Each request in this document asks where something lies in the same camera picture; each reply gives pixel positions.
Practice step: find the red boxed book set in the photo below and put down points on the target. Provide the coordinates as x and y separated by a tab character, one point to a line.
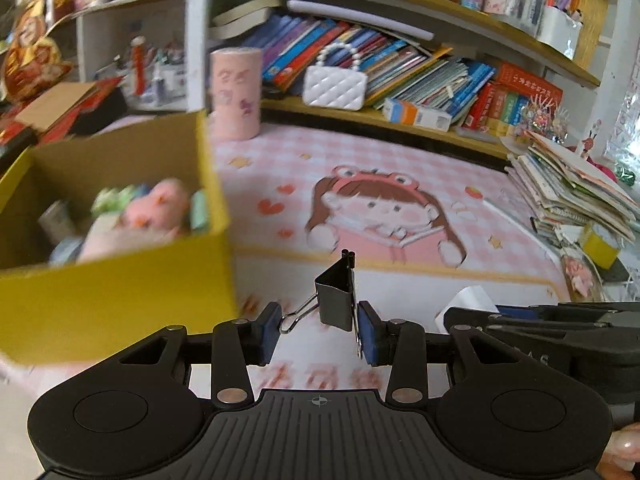
515	95

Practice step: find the row of leaning books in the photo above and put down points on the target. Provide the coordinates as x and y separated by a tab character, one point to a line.
360	52

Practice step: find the white side shelf unit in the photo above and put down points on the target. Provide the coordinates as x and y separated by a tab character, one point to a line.
110	30

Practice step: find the orange and white carton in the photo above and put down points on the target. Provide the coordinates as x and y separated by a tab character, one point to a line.
415	114

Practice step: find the red and black box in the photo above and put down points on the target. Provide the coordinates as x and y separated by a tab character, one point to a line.
102	110

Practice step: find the colourful hair accessories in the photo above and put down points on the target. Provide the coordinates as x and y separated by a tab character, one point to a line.
545	117

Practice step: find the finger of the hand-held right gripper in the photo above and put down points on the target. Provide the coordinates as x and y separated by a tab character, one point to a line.
585	308
475	317

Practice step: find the green toy figure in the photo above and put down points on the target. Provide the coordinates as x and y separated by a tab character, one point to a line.
110	199

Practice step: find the black binder clip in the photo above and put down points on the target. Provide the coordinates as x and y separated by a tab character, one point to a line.
335	295

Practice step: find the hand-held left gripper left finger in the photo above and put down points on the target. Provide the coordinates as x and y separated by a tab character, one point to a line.
267	332

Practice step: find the yellow woven panel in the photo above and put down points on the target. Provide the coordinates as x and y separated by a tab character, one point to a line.
592	30

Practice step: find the wooden bookshelf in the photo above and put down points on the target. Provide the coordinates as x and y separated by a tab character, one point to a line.
300	106

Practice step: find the white cup of pens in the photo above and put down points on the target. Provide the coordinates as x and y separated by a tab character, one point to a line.
172	80

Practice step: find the white pen holder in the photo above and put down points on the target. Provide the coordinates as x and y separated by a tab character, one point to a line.
557	32

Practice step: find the clear pen holder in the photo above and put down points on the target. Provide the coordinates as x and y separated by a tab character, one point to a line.
529	12

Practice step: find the pink printed desk mat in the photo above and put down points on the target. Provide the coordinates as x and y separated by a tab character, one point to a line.
280	160

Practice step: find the yellow cardboard box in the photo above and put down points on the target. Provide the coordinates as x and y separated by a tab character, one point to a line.
125	300

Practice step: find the white paper roll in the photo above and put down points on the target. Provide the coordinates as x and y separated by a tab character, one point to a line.
360	17

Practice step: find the shiny green ornament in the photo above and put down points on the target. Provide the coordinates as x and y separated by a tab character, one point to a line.
625	175

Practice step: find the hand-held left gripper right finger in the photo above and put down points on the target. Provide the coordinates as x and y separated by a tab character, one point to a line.
367	335

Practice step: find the pink cartoon cylinder container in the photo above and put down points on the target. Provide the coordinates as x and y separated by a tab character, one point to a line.
235	95

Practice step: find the stack of paper booklets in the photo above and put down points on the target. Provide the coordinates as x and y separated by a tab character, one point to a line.
570	190

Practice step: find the pink doll card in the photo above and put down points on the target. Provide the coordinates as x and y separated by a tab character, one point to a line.
577	275

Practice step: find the large pink fluffy plush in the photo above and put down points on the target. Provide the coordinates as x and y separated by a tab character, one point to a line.
125	242

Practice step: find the pale wooden block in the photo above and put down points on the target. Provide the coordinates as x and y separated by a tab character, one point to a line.
55	217

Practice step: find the red figure pen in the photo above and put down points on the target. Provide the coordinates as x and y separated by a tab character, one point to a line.
137	65

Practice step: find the brown cardboard sheet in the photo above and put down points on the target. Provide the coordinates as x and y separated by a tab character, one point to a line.
55	105

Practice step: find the red gold paper decoration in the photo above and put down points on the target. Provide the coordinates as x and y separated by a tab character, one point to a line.
35	70

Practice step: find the flat stack of books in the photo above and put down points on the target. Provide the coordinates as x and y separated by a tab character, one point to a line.
245	15

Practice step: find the person's right hand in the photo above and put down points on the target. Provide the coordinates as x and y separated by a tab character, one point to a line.
625	447

